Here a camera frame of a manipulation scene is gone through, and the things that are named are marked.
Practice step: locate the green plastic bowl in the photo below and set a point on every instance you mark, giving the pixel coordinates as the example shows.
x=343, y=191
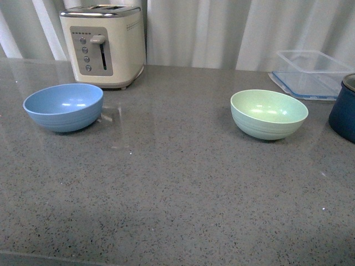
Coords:
x=267, y=115

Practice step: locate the clear container lid blue seal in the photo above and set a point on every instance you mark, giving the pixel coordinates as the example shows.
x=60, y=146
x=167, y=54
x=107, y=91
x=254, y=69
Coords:
x=309, y=86

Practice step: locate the blue plastic bowl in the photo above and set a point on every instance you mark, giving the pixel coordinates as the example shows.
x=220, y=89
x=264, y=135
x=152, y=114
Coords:
x=66, y=107

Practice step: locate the cream two-slot toaster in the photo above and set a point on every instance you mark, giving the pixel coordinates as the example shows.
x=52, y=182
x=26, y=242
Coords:
x=106, y=44

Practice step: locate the clear plastic food container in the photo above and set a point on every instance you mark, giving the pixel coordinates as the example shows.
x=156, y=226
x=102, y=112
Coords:
x=312, y=62

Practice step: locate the blue saucepan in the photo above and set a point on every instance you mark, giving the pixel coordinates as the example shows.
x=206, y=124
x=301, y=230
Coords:
x=341, y=118

